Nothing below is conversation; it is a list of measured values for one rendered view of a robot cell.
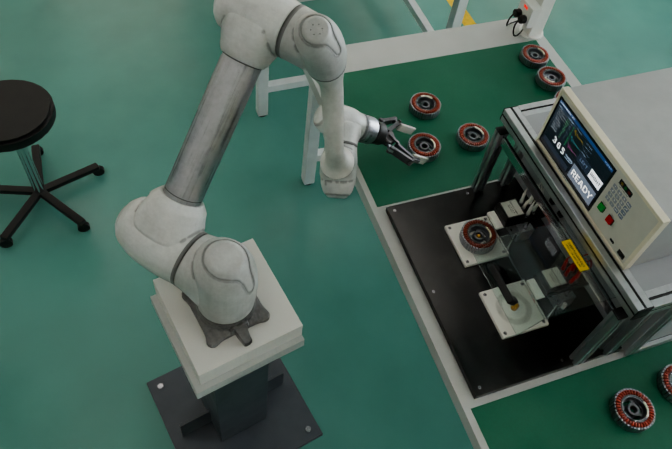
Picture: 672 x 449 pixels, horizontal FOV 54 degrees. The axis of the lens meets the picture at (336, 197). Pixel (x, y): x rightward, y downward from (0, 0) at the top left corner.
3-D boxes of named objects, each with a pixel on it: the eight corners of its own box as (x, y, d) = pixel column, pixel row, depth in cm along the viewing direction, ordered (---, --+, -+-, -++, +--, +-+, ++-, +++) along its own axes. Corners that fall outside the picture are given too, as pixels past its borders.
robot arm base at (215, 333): (216, 363, 170) (216, 355, 165) (179, 293, 179) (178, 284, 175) (278, 331, 177) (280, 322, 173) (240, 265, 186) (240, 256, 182)
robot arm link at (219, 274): (233, 337, 169) (234, 300, 151) (175, 300, 172) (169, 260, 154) (268, 289, 177) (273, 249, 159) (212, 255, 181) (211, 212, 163)
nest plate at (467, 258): (464, 268, 199) (465, 265, 198) (443, 228, 207) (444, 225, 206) (508, 256, 203) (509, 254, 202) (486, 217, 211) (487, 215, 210)
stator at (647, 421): (612, 431, 175) (618, 426, 173) (605, 390, 182) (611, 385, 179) (654, 435, 176) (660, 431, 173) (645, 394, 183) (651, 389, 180)
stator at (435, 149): (412, 165, 224) (414, 158, 221) (402, 140, 230) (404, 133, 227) (443, 161, 226) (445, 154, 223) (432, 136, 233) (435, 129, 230)
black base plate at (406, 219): (474, 399, 177) (476, 396, 176) (385, 210, 212) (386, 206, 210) (619, 351, 190) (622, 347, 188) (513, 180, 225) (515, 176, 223)
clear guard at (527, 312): (516, 335, 161) (524, 324, 156) (472, 254, 174) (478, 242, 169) (626, 301, 170) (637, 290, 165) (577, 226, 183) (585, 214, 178)
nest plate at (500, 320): (502, 339, 186) (503, 338, 185) (478, 294, 194) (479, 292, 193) (547, 325, 190) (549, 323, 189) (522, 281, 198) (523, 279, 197)
